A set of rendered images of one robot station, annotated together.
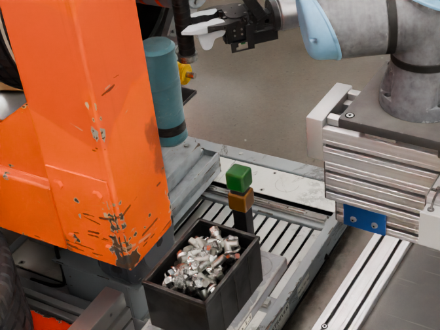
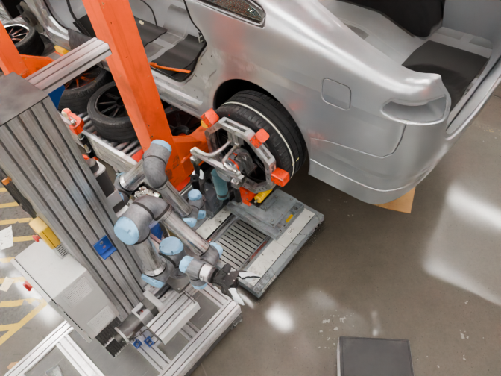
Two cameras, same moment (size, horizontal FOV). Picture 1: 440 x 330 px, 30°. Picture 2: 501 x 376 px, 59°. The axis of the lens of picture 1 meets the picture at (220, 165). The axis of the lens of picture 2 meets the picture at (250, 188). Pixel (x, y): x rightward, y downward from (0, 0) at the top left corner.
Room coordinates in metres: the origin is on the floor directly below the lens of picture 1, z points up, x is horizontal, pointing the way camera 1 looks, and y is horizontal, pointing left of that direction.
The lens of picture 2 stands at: (2.32, -1.81, 2.92)
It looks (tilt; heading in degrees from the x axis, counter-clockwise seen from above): 50 degrees down; 103
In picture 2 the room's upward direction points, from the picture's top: 9 degrees counter-clockwise
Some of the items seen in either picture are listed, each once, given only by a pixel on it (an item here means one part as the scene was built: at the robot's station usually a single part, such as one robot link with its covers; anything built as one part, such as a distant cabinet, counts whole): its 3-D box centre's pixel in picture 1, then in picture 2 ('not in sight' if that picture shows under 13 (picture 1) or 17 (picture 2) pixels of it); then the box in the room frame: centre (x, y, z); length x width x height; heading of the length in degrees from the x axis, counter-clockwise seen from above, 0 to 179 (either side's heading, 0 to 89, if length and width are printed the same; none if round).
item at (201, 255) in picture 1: (205, 278); (147, 198); (1.14, 0.05, 0.51); 0.20 x 0.14 x 0.13; 145
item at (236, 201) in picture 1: (241, 198); not in sight; (1.27, -0.03, 0.59); 0.04 x 0.04 x 0.04; 57
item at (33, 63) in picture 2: not in sight; (50, 57); (-0.14, 1.56, 0.69); 0.52 x 0.17 x 0.35; 57
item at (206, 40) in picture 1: (205, 36); not in sight; (1.56, 0.00, 0.81); 0.09 x 0.03 x 0.06; 110
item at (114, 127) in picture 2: not in sight; (127, 109); (0.63, 1.18, 0.39); 0.66 x 0.66 x 0.24
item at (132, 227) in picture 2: not in sight; (146, 249); (1.55, -0.78, 1.19); 0.15 x 0.12 x 0.55; 69
